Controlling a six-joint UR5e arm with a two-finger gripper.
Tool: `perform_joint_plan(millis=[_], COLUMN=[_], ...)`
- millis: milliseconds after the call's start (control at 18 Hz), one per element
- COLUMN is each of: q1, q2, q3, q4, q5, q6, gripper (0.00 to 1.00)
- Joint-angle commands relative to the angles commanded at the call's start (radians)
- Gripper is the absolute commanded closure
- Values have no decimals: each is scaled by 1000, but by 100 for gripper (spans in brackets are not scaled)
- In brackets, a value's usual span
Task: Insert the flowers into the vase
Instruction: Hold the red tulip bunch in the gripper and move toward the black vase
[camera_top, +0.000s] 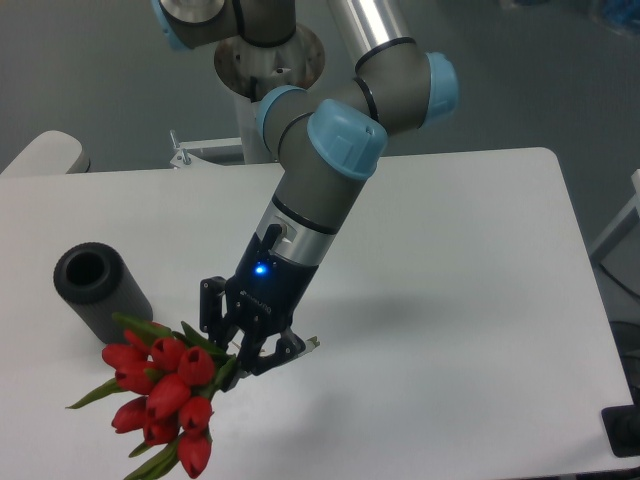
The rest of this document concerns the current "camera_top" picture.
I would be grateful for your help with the red tulip bouquet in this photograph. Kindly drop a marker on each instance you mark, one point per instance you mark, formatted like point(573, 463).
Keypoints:
point(175, 376)

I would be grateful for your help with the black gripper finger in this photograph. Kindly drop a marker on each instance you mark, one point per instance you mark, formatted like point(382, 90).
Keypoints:
point(212, 321)
point(250, 362)

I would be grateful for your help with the black device at table edge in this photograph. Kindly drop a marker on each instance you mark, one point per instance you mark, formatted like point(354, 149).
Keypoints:
point(622, 430)

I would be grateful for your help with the blue items in clear container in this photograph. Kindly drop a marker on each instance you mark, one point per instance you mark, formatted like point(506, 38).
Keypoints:
point(618, 16)

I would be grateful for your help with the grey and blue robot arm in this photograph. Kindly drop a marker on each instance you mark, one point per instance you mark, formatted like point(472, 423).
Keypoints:
point(328, 145)

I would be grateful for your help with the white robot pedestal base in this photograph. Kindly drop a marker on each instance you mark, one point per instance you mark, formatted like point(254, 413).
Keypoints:
point(250, 100)

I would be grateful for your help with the black ribbed cylindrical vase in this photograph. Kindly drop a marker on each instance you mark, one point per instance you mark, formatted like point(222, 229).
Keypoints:
point(93, 279)

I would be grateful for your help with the white chair armrest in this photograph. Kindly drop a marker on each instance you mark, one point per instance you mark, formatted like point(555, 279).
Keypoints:
point(51, 153)

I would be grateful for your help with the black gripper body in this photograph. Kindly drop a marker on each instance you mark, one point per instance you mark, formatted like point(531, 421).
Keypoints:
point(264, 291)

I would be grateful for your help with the white furniture frame at right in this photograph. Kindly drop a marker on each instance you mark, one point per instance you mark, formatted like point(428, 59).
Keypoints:
point(618, 228)

